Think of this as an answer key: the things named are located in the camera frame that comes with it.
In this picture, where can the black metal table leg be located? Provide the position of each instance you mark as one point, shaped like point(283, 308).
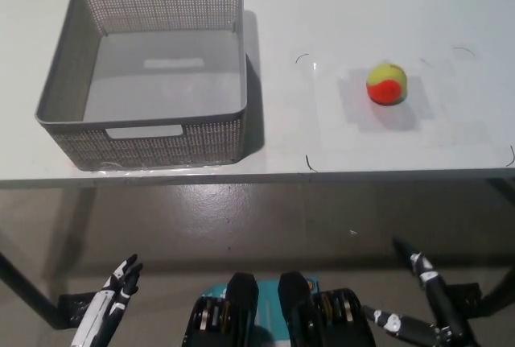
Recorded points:
point(28, 284)
point(501, 280)

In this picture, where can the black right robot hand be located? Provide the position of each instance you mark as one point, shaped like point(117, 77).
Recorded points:
point(440, 302)

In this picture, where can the grey perforated plastic basket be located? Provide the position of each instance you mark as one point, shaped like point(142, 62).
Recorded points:
point(161, 77)

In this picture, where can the black table foot plate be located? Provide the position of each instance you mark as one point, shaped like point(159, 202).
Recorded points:
point(78, 306)
point(466, 298)

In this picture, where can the yellow and orange tennis ball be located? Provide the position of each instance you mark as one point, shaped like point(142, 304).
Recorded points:
point(386, 83)

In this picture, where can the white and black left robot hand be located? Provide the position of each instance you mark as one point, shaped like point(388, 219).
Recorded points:
point(102, 306)

